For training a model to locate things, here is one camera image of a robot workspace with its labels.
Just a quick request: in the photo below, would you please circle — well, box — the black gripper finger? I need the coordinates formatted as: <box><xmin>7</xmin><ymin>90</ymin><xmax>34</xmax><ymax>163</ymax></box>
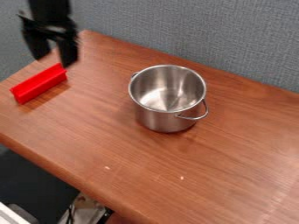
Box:
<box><xmin>23</xmin><ymin>30</ymin><xmax>51</xmax><ymax>60</ymax></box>
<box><xmin>58</xmin><ymin>31</ymin><xmax>79</xmax><ymax>67</ymax></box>

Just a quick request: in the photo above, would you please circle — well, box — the white object at corner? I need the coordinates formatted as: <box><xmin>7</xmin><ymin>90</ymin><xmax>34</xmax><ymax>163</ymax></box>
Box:
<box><xmin>0</xmin><ymin>202</ymin><xmax>31</xmax><ymax>224</ymax></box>

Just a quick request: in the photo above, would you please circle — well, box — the stainless steel pot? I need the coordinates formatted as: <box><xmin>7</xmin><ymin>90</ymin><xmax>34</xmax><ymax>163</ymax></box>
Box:
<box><xmin>128</xmin><ymin>65</ymin><xmax>210</xmax><ymax>133</ymax></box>

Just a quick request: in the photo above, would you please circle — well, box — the grey table leg bracket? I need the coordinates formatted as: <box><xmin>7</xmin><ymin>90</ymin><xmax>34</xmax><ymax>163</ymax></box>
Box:
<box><xmin>59</xmin><ymin>192</ymin><xmax>114</xmax><ymax>224</ymax></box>

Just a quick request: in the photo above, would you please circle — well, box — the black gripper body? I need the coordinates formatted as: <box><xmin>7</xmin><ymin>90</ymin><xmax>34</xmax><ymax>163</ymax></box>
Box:
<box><xmin>19</xmin><ymin>0</ymin><xmax>76</xmax><ymax>33</ymax></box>

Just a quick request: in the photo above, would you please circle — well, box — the red rectangular block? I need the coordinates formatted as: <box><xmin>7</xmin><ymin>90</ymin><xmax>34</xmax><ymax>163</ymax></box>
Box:
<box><xmin>10</xmin><ymin>63</ymin><xmax>67</xmax><ymax>104</ymax></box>

